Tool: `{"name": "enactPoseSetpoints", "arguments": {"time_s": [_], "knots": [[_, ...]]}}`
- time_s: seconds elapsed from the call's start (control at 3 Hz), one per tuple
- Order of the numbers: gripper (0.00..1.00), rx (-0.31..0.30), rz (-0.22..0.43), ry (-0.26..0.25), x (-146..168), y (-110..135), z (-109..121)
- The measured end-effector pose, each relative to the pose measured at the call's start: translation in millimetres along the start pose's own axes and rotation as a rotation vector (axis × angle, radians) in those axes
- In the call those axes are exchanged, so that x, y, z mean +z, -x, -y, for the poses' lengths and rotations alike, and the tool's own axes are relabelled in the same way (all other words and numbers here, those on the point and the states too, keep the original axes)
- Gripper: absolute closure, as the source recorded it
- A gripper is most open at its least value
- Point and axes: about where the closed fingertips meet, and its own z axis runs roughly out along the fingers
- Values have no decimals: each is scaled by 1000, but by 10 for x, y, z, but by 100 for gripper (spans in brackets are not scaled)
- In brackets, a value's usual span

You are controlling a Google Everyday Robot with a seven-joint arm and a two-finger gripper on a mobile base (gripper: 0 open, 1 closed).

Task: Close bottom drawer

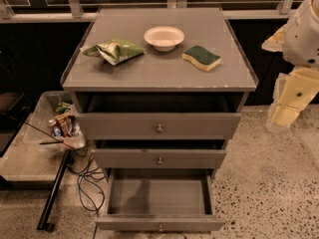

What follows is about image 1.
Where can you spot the green chip bag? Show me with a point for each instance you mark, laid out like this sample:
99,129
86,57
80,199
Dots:
114,51

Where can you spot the white bowl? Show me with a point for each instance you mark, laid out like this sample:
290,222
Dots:
164,38

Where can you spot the grey bottom drawer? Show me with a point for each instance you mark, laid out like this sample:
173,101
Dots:
161,200

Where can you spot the green yellow sponge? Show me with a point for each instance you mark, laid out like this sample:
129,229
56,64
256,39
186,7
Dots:
201,58

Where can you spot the grey middle drawer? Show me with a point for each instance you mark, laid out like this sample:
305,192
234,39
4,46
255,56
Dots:
158,158

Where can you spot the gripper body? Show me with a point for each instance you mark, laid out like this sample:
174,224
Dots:
301,39

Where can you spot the snack packages in bin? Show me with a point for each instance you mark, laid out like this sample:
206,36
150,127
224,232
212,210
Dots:
64,122

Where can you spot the clear plastic bin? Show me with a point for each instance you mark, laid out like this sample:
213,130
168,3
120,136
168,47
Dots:
37,130

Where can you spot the grey drawer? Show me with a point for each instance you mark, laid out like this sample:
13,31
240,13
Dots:
158,126
158,158
161,200

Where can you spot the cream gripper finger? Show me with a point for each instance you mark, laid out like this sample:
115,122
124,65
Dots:
280,118

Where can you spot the black metal bar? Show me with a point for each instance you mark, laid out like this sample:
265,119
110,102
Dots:
43,224

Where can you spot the grey wooden drawer cabinet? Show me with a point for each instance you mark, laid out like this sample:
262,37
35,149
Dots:
161,82

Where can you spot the grey top drawer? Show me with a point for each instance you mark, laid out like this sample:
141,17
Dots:
158,126

